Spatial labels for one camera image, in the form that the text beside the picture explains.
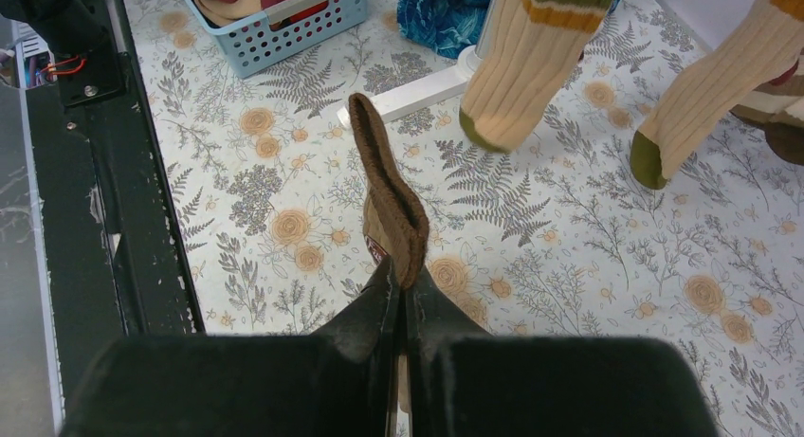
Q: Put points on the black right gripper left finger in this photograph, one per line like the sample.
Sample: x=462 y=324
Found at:
x=336 y=381

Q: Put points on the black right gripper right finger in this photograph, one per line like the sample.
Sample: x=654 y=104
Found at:
x=464 y=381

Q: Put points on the tan brown cuff sock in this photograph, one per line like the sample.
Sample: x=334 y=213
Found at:
x=395 y=324

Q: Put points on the silver white drying rack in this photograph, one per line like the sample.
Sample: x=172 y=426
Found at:
x=427 y=89

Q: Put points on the red cuff multicolour sock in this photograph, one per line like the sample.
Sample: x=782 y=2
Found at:
x=764 y=46
x=505 y=101

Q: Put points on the floral patterned table mat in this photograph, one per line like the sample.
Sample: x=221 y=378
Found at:
x=556 y=238

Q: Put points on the light blue sock basket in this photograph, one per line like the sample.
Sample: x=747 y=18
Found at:
x=273 y=34

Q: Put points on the blue patterned cloth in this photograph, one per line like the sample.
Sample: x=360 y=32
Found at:
x=551 y=32

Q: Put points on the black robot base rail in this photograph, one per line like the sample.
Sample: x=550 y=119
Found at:
x=95 y=288

